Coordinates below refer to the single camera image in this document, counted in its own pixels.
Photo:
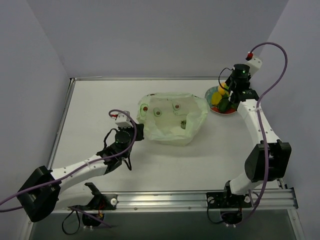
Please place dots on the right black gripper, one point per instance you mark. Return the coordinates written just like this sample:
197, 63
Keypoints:
231, 93

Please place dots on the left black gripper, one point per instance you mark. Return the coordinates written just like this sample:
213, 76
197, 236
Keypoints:
139, 132

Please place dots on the dark green fake avocado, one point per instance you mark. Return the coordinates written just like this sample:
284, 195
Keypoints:
224, 105

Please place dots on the yellow fake fruit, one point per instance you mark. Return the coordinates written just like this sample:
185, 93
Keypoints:
216, 98

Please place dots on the light green plastic bag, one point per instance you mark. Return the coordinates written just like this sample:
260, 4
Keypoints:
162, 113

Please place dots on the orange fake fruit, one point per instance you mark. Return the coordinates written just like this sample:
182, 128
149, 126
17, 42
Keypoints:
221, 90

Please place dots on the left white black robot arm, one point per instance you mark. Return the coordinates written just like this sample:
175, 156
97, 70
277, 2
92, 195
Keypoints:
41, 191

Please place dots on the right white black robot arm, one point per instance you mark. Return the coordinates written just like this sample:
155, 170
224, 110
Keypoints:
269, 158

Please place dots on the small green fake fruit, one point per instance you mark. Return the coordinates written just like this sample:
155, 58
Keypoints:
183, 124

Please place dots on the red teal floral plate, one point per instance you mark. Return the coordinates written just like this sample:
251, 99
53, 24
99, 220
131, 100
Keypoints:
208, 96

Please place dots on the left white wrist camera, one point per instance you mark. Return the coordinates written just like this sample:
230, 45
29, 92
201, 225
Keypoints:
123, 121

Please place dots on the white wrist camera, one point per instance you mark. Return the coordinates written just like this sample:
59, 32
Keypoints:
123, 121
254, 63

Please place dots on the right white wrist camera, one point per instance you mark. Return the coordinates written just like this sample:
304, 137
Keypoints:
254, 63

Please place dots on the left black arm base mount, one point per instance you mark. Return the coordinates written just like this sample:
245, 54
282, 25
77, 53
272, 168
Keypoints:
97, 200

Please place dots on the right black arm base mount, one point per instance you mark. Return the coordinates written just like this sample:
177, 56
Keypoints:
220, 200

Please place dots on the aluminium front rail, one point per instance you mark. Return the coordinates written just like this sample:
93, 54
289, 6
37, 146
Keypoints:
166, 201

